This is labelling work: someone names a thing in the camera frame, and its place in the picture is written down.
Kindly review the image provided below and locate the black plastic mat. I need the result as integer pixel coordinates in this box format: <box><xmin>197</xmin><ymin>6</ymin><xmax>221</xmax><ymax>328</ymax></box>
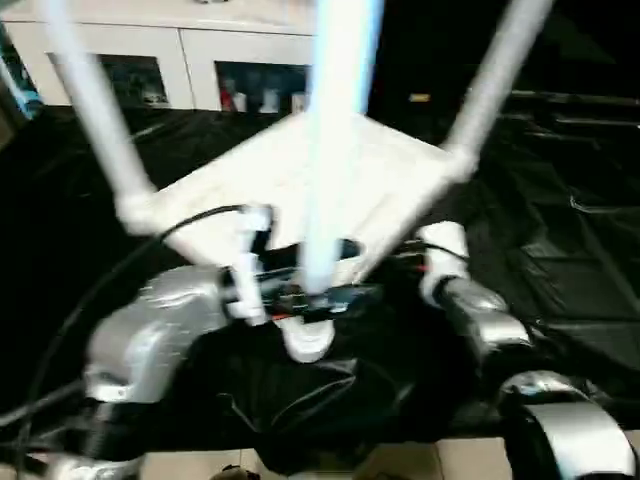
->
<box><xmin>0</xmin><ymin>102</ymin><xmax>640</xmax><ymax>474</ymax></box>

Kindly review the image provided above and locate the black left wrist camera cable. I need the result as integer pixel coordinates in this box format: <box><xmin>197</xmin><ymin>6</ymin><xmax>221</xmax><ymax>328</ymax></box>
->
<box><xmin>0</xmin><ymin>204</ymin><xmax>246</xmax><ymax>480</ymax></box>

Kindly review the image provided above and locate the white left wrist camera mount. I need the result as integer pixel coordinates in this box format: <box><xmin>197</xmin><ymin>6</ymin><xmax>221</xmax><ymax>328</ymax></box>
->
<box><xmin>227</xmin><ymin>203</ymin><xmax>276</xmax><ymax>329</ymax></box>

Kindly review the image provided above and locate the white plastic table top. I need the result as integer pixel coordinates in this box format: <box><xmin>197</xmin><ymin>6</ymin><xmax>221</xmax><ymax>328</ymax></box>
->
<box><xmin>117</xmin><ymin>112</ymin><xmax>476</xmax><ymax>364</ymax></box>

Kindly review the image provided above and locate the white cabinet with glass doors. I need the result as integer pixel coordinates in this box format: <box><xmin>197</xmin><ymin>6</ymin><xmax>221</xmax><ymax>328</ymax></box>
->
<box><xmin>0</xmin><ymin>14</ymin><xmax>321</xmax><ymax>114</ymax></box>

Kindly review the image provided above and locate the white plastic table leg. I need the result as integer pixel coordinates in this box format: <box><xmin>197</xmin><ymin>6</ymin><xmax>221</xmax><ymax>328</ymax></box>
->
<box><xmin>442</xmin><ymin>0</ymin><xmax>556</xmax><ymax>174</ymax></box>
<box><xmin>297</xmin><ymin>0</ymin><xmax>389</xmax><ymax>321</ymax></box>
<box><xmin>37</xmin><ymin>0</ymin><xmax>159</xmax><ymax>239</ymax></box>

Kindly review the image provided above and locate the teal plastic stool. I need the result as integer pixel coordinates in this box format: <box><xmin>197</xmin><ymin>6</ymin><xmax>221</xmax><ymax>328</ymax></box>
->
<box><xmin>0</xmin><ymin>29</ymin><xmax>41</xmax><ymax>119</ymax></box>

